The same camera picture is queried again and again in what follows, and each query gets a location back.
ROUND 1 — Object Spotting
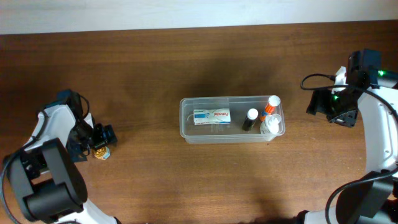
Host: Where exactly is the small gold lid jar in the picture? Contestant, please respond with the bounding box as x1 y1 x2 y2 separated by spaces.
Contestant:
93 146 111 161

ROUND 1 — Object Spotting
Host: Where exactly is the orange Redoxon tablet tube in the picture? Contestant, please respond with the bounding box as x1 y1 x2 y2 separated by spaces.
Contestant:
259 95 280 121

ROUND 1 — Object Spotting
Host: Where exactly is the white labelled bottle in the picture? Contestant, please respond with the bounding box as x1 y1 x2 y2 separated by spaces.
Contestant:
260 114 282 134

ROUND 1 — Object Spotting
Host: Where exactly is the dark bottle white cap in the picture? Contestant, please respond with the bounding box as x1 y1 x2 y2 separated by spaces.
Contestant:
242 108 259 131

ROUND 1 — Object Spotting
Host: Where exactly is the clear plastic container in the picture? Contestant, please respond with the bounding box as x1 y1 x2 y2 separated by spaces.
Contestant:
180 95 285 144

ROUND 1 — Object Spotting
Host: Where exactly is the white Panadol box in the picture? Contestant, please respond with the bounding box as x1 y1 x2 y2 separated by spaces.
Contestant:
193 108 231 125

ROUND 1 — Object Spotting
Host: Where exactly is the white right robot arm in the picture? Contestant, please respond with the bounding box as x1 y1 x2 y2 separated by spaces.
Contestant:
296 49 397 224

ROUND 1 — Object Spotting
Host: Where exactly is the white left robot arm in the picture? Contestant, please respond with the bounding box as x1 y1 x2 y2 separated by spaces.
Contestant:
1 90 119 223

